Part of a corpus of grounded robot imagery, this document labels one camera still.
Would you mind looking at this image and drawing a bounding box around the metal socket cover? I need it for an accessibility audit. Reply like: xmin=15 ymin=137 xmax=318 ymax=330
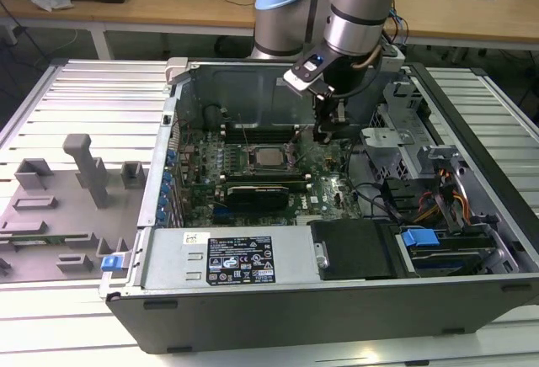
xmin=285 ymin=130 xmax=317 ymax=165

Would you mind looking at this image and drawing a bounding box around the silver CPU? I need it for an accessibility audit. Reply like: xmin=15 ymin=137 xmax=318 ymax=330
xmin=255 ymin=147 xmax=284 ymax=166

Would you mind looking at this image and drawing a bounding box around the CPU socket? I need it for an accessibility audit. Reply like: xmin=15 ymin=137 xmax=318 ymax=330
xmin=246 ymin=144 xmax=298 ymax=177

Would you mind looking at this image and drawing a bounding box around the silver drive cage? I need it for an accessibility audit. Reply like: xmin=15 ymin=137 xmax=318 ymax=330
xmin=360 ymin=80 xmax=472 ymax=199

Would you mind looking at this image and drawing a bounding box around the green motherboard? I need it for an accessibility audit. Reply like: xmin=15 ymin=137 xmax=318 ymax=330
xmin=179 ymin=129 xmax=367 ymax=229

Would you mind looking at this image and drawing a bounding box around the black graphics card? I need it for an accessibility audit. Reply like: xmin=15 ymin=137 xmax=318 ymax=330
xmin=226 ymin=183 xmax=291 ymax=211

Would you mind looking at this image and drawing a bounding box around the black plastic shroud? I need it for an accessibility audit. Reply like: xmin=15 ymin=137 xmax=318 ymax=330
xmin=309 ymin=219 xmax=397 ymax=282

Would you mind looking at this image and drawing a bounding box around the hard disk in blue carrier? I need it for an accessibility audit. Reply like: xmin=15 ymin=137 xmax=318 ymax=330
xmin=398 ymin=226 xmax=500 ymax=278

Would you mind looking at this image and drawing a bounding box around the wooden desk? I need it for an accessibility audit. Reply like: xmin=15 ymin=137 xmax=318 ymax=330
xmin=0 ymin=0 xmax=539 ymax=51

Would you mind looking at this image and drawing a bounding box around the black power supply label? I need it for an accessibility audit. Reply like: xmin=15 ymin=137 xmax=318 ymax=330
xmin=205 ymin=235 xmax=274 ymax=287

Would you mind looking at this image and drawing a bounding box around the black PC case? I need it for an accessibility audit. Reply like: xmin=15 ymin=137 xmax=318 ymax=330
xmin=97 ymin=57 xmax=539 ymax=355

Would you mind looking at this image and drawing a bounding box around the silver power supply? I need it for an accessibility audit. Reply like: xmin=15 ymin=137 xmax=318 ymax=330
xmin=141 ymin=226 xmax=321 ymax=290

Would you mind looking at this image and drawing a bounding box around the grey parts rack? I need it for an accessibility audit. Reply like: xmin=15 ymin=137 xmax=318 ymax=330
xmin=0 ymin=133 xmax=148 ymax=284

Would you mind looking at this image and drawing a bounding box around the green RAM stick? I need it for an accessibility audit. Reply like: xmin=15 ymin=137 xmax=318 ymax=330
xmin=10 ymin=237 xmax=67 ymax=245

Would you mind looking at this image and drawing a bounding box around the brown camera cable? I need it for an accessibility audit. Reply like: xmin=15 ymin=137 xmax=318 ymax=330
xmin=332 ymin=45 xmax=384 ymax=101

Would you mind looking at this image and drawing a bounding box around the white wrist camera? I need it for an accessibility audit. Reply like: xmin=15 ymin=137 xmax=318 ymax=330
xmin=282 ymin=51 xmax=336 ymax=97

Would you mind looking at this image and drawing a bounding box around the black wire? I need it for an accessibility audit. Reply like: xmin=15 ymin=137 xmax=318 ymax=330
xmin=355 ymin=177 xmax=420 ymax=221

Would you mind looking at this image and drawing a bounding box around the orange wire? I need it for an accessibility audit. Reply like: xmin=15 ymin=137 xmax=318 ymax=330
xmin=437 ymin=168 xmax=471 ymax=221

